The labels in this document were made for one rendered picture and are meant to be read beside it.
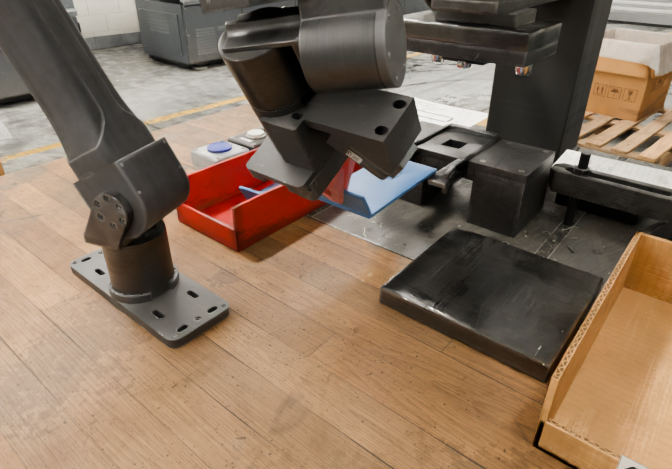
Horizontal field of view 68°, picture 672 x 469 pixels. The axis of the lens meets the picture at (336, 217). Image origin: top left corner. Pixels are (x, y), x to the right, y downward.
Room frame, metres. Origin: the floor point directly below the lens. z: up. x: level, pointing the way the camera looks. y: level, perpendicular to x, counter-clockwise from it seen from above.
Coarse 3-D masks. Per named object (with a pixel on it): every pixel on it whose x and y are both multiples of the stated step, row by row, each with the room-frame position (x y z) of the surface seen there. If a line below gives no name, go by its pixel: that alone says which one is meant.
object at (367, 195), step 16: (352, 176) 0.52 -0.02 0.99; (368, 176) 0.52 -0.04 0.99; (400, 176) 0.52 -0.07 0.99; (416, 176) 0.52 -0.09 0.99; (352, 192) 0.43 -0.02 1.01; (368, 192) 0.48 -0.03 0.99; (384, 192) 0.48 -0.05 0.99; (400, 192) 0.48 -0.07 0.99; (352, 208) 0.44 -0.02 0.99; (368, 208) 0.43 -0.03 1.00; (384, 208) 0.45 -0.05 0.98
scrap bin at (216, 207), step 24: (216, 168) 0.63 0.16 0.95; (240, 168) 0.66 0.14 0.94; (360, 168) 0.68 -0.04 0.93; (192, 192) 0.59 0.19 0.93; (216, 192) 0.62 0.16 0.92; (240, 192) 0.65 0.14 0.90; (264, 192) 0.54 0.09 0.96; (288, 192) 0.57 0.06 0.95; (192, 216) 0.55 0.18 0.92; (216, 216) 0.58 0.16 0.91; (240, 216) 0.51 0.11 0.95; (264, 216) 0.53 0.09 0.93; (288, 216) 0.57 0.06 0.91; (216, 240) 0.53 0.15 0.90; (240, 240) 0.50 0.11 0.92
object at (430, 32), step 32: (448, 0) 0.60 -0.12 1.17; (480, 0) 0.58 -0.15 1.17; (512, 0) 0.59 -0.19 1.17; (544, 0) 0.67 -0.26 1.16; (416, 32) 0.64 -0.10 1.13; (448, 32) 0.61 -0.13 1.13; (480, 32) 0.58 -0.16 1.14; (512, 32) 0.56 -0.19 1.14; (544, 32) 0.58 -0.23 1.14; (480, 64) 0.62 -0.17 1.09; (512, 64) 0.56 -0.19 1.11
